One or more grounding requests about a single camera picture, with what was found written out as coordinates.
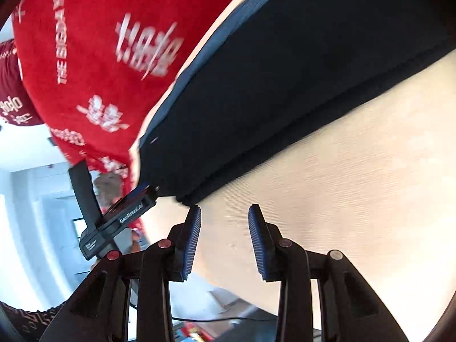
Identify person's dark patterned clothing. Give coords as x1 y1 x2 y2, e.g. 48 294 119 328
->
0 299 68 342

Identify dark red printed cloth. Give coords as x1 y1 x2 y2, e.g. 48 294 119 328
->
0 39 44 126

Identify red printed blanket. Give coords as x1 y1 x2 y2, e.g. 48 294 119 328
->
12 0 266 230

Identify cream bed sheet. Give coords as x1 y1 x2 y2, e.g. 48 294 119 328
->
130 0 456 328

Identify dark navy pants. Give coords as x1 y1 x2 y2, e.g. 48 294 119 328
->
137 0 456 205

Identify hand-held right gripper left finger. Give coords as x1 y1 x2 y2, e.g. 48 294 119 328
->
39 205 202 342

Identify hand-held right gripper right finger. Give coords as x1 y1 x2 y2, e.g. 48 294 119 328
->
248 204 408 342

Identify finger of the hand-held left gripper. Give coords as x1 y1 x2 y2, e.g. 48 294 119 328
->
137 184 160 209

